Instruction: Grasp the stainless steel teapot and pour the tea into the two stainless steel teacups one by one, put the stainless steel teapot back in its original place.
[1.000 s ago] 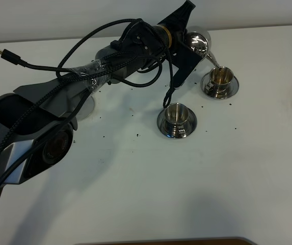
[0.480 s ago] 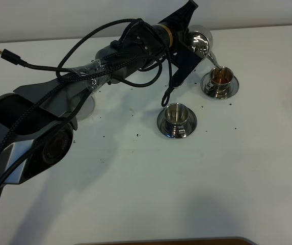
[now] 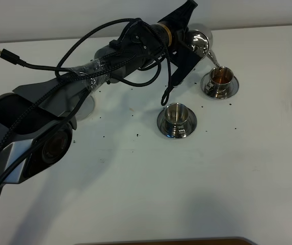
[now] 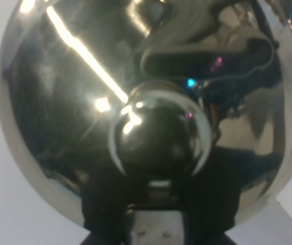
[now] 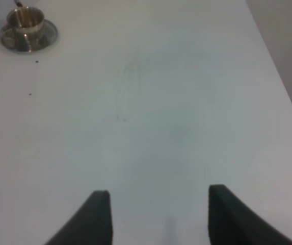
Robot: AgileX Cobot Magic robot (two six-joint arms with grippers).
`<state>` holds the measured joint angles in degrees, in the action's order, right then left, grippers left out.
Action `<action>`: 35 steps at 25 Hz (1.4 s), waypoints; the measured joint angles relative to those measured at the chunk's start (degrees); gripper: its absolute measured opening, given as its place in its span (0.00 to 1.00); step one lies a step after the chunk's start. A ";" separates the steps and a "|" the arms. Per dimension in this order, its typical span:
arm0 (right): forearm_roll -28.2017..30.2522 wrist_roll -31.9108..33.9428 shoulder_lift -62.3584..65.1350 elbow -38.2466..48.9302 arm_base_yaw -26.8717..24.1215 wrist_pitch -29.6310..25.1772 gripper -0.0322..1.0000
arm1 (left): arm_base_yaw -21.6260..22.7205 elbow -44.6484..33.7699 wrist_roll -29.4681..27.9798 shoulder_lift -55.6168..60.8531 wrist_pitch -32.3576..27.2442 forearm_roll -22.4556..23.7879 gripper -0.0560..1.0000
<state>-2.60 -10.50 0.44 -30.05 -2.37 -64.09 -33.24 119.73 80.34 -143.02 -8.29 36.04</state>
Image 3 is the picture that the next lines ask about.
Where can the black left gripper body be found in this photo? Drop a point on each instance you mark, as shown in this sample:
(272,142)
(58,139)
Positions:
(173,27)

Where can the stainless steel teapot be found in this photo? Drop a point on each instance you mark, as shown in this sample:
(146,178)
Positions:
(199,39)

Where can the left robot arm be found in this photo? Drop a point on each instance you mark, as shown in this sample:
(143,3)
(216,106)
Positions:
(37,120)

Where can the far stainless steel teacup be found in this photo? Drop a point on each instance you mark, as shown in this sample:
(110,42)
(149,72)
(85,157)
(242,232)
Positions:
(219,78)

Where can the stainless steel teacup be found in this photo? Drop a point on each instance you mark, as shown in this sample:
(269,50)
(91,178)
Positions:
(176,115)
(219,78)

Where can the near stainless steel teacup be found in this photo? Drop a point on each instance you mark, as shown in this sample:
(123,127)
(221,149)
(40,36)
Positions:
(176,115)

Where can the teapot steel saucer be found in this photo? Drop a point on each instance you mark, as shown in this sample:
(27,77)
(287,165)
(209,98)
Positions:
(86,108)

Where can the far steel saucer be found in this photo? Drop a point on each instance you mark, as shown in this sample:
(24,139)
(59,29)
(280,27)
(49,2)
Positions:
(218,91)

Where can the near steel saucer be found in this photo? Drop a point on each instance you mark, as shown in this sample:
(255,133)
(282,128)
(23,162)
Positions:
(189,126)

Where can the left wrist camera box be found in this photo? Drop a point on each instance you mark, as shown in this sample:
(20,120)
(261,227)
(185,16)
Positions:
(185,59)

